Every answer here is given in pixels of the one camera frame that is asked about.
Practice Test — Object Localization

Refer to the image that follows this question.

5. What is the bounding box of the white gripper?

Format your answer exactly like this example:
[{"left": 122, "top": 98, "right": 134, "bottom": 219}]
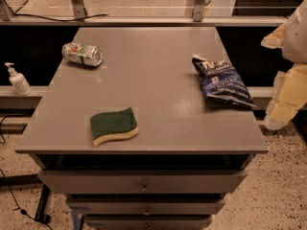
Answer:
[{"left": 261, "top": 0, "right": 307, "bottom": 130}]

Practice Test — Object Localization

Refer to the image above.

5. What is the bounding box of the blue chip bag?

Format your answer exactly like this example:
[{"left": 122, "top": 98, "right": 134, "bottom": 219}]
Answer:
[{"left": 192, "top": 55, "right": 255, "bottom": 107}]

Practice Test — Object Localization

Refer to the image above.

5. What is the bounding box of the green and yellow sponge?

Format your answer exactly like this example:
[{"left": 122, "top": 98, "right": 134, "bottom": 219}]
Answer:
[{"left": 90, "top": 107, "right": 139, "bottom": 147}]

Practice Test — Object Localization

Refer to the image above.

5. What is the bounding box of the grey drawer cabinet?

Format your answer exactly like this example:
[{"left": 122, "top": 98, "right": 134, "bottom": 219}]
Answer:
[{"left": 14, "top": 26, "right": 270, "bottom": 230}]

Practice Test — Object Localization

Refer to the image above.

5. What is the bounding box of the green and white soda can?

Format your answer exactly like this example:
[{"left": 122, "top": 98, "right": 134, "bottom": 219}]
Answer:
[{"left": 61, "top": 42, "right": 103, "bottom": 67}]

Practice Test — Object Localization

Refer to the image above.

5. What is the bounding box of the middle drawer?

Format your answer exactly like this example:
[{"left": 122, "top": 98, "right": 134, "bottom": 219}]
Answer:
[{"left": 66, "top": 195, "right": 224, "bottom": 216}]

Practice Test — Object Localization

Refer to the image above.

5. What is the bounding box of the drawer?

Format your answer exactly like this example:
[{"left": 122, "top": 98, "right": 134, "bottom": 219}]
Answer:
[
  {"left": 66, "top": 195, "right": 224, "bottom": 216},
  {"left": 84, "top": 216, "right": 212, "bottom": 230},
  {"left": 38, "top": 170, "right": 247, "bottom": 195}
]

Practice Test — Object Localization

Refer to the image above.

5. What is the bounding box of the bottom drawer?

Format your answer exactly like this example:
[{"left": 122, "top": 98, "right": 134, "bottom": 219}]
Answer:
[{"left": 84, "top": 216, "right": 212, "bottom": 230}]

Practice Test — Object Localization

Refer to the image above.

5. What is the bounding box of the top drawer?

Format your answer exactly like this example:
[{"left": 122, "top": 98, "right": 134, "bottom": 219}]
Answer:
[{"left": 38, "top": 170, "right": 247, "bottom": 195}]

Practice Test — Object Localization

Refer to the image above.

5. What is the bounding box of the white pump bottle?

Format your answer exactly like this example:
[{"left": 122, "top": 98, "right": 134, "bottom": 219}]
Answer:
[{"left": 5, "top": 62, "right": 32, "bottom": 96}]

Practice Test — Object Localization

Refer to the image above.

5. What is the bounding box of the metal railing frame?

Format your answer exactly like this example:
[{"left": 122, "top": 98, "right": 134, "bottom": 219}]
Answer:
[{"left": 0, "top": 0, "right": 307, "bottom": 28}]

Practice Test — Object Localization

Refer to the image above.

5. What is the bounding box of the black cable on rail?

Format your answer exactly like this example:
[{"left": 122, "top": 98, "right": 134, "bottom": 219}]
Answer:
[{"left": 12, "top": 12, "right": 109, "bottom": 23}]

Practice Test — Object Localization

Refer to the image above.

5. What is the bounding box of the black floor cable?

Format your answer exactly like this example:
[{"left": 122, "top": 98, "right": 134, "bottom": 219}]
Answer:
[{"left": 0, "top": 113, "right": 54, "bottom": 230}]

